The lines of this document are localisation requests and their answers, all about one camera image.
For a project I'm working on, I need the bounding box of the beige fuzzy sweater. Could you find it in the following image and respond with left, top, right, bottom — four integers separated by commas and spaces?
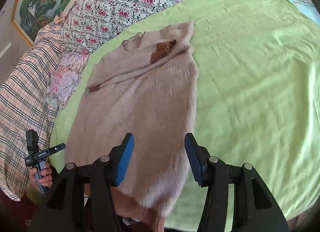
65, 21, 198, 231

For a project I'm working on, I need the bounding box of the person's left hand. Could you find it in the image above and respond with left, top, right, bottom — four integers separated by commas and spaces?
29, 162, 53, 190

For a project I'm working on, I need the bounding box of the plaid checked blanket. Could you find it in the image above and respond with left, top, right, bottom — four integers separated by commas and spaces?
1, 23, 63, 201

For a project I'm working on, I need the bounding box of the pink peony floral pillow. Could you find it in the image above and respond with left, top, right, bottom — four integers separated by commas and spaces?
45, 49, 91, 109

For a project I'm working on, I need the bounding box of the light green bed sheet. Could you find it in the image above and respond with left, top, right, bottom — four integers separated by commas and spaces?
50, 0, 319, 220

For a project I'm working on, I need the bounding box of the black camera box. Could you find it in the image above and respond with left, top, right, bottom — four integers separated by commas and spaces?
26, 129, 39, 155

